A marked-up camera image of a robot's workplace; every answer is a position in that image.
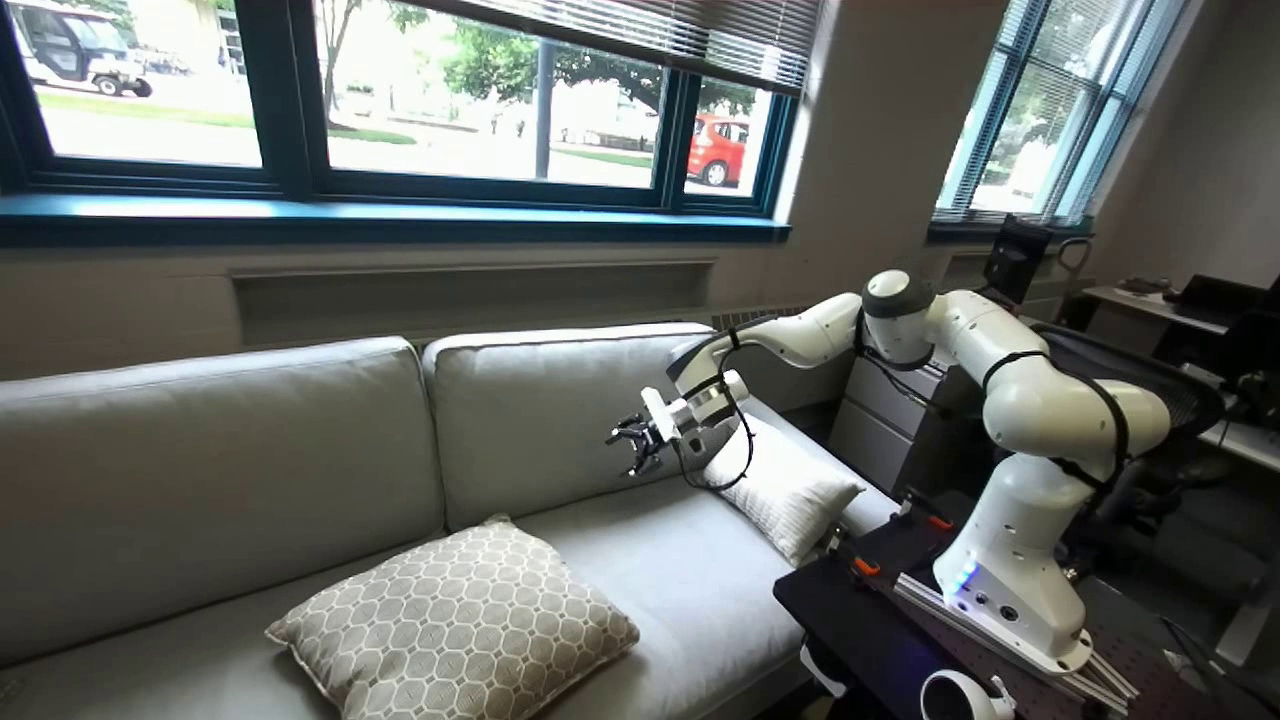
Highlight light blue framed window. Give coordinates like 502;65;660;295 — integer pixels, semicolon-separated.
933;0;1209;232

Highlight beige octagon patterned pillow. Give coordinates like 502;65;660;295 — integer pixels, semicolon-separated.
259;515;644;720

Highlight red vehicle outside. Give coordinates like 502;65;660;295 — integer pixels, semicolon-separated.
684;112;754;192

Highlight small white ribbed pillow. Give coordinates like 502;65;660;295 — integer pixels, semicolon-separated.
694;411;867;569

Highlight grey window blinds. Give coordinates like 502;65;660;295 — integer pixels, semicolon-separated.
451;0;823;90

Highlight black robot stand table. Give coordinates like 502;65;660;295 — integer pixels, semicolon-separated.
770;492;1280;720

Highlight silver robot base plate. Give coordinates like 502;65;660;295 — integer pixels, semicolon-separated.
888;571;1143;711

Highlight teal framed wide window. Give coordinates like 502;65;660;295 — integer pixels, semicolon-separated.
0;0;809;253

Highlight black computer monitor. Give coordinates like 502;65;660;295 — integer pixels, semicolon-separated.
980;213;1060;309

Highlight white mug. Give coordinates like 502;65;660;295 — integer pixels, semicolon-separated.
915;663;1021;720

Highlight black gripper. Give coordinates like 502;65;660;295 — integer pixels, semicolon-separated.
603;394;684;484

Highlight grey fabric sofa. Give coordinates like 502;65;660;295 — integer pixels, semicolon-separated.
0;318;899;720

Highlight dark SUV outside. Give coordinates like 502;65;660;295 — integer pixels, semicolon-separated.
2;0;158;105

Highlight grey filing cabinet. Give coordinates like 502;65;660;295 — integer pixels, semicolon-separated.
828;346;1000;500

